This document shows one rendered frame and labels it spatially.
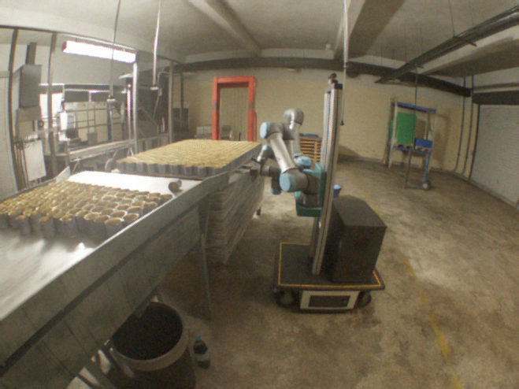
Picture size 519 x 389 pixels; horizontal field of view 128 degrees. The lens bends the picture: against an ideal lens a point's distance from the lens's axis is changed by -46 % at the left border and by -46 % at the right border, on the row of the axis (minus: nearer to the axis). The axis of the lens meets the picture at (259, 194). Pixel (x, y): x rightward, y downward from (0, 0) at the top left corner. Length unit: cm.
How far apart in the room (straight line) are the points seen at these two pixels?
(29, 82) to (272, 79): 939
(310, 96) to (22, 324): 1052
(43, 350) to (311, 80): 1067
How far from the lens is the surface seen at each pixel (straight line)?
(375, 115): 1082
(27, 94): 328
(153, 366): 115
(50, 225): 114
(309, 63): 989
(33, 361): 80
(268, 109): 1064
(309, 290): 184
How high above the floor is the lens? 151
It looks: 19 degrees down
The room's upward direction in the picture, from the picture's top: 2 degrees clockwise
